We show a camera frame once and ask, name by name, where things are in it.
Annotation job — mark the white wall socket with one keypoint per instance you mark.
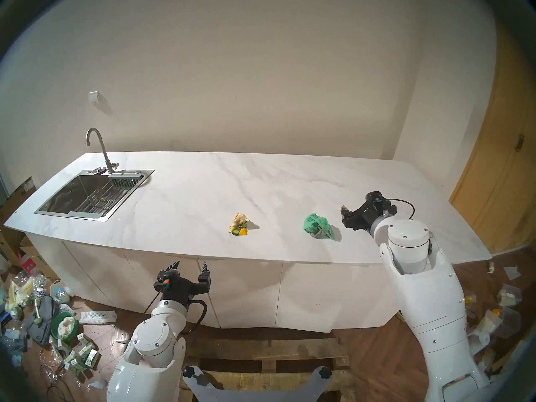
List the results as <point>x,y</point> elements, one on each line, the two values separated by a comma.
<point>94,97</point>

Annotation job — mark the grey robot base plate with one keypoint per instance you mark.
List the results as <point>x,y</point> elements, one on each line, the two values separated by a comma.
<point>255,392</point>

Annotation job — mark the grey sink drain rack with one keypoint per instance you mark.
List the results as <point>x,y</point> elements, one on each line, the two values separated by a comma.
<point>100,198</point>

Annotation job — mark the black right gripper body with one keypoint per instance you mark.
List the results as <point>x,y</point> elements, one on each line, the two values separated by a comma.
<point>366,219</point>

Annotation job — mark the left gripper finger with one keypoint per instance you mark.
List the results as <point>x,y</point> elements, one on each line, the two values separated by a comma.
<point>172,267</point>
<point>205,273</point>

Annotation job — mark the grey fabric bag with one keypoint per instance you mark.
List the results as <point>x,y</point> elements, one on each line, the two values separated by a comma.
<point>42,317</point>

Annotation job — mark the clear plastic container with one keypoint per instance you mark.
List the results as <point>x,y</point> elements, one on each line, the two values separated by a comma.
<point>509,295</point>
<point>508,322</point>

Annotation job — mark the curved metal faucet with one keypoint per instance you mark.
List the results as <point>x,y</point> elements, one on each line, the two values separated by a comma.
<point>106,158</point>

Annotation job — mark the cardboard box with red label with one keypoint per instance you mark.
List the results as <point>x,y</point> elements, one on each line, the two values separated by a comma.
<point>31,254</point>

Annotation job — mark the beige paper tissue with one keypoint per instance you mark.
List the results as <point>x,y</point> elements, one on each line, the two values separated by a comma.
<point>240,219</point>

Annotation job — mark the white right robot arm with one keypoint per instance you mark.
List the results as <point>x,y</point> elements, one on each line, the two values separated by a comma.
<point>431,288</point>

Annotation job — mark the white paper scrap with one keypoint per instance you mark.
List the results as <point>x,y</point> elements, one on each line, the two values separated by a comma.
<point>512,273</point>
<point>98,385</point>

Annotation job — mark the flat brown cardboard box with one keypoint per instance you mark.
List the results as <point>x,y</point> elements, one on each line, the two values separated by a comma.
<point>16,196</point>

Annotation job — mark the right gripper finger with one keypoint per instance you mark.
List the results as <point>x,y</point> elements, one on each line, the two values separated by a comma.
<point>349,223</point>
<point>348,212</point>

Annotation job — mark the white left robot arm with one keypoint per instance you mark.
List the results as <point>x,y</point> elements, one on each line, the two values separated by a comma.
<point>155,346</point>

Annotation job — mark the white kitchen counter cabinet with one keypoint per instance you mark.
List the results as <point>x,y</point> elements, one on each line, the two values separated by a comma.
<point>259,292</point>

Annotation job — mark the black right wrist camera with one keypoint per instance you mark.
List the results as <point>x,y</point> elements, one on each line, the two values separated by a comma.
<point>374,197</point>

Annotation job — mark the pale yellow plastic bag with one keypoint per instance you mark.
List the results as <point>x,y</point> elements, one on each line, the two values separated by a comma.
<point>14,298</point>

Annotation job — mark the wooden door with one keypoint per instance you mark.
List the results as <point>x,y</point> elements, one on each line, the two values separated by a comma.
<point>498,183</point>

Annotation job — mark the white plastic pitcher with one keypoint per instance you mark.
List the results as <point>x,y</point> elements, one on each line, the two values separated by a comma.
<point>485,328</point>

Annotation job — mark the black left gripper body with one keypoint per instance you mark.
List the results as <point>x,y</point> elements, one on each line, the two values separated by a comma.
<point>178,289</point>

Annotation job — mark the green cleaning cloth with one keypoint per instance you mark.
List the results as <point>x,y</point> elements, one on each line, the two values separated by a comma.
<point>316,226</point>

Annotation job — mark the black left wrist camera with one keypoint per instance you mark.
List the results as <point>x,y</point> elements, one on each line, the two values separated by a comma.
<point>166,283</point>

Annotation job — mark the small green white carton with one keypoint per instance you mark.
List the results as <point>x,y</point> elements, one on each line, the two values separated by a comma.
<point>76,365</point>
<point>85,341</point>
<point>92,358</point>

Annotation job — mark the white foam net sleeve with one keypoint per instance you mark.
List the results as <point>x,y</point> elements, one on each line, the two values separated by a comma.
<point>97,318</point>

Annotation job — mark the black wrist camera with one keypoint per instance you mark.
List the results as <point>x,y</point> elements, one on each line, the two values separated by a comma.
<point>374,197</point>
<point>166,283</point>

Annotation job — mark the stainless steel sink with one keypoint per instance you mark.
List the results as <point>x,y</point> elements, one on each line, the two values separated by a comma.
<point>63,196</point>

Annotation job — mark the green bowl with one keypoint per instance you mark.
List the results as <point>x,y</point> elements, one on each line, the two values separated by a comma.
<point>63,326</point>

